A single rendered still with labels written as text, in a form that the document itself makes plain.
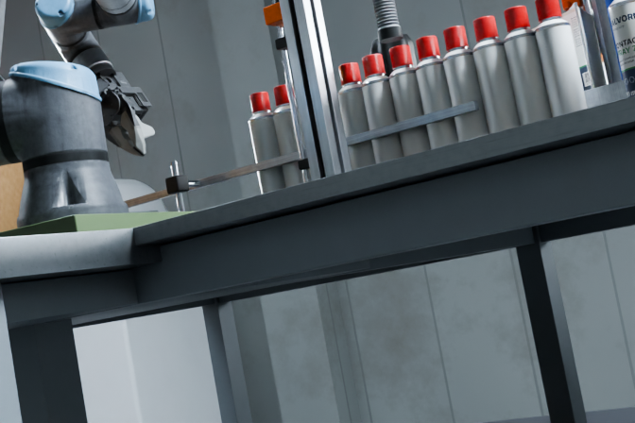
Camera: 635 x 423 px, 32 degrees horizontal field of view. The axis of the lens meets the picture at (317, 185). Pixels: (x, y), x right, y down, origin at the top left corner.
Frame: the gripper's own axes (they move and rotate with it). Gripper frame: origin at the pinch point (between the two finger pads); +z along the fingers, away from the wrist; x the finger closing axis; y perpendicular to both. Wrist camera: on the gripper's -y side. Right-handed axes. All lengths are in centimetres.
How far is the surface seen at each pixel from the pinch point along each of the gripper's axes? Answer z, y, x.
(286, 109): 21.2, -2.4, -33.4
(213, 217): 59, -65, -55
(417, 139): 43, -2, -49
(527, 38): 44, -2, -73
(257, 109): 16.7, -2.4, -28.7
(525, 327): 21, 262, 87
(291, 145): 26.4, -2.6, -30.1
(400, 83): 34, -3, -53
